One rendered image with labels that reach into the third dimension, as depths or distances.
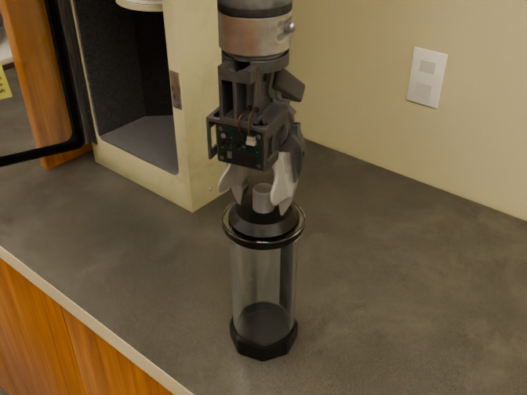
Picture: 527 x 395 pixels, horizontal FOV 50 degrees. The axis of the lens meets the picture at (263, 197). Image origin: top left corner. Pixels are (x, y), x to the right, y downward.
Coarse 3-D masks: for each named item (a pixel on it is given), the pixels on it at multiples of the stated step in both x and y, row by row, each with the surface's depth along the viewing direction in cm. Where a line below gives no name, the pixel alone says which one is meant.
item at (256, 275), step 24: (264, 240) 69; (240, 264) 73; (264, 264) 72; (288, 264) 73; (240, 288) 76; (264, 288) 74; (288, 288) 76; (240, 312) 78; (264, 312) 76; (288, 312) 79; (240, 336) 81; (264, 336) 79
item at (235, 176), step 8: (232, 168) 67; (240, 168) 69; (248, 168) 70; (224, 176) 66; (232, 176) 69; (240, 176) 70; (224, 184) 67; (232, 184) 70; (240, 184) 70; (240, 192) 71; (240, 200) 72
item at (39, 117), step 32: (0, 0) 102; (32, 0) 105; (0, 32) 105; (32, 32) 107; (0, 64) 107; (32, 64) 110; (0, 96) 110; (32, 96) 113; (0, 128) 113; (32, 128) 116; (64, 128) 120
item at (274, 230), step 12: (264, 192) 70; (252, 204) 73; (264, 204) 70; (228, 216) 73; (240, 216) 71; (252, 216) 71; (264, 216) 71; (276, 216) 71; (288, 216) 71; (240, 228) 70; (252, 228) 69; (264, 228) 69; (276, 228) 69; (288, 228) 70
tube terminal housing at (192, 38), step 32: (192, 0) 92; (192, 32) 94; (192, 64) 97; (192, 96) 100; (192, 128) 103; (96, 160) 128; (128, 160) 119; (192, 160) 106; (160, 192) 117; (192, 192) 110; (224, 192) 118
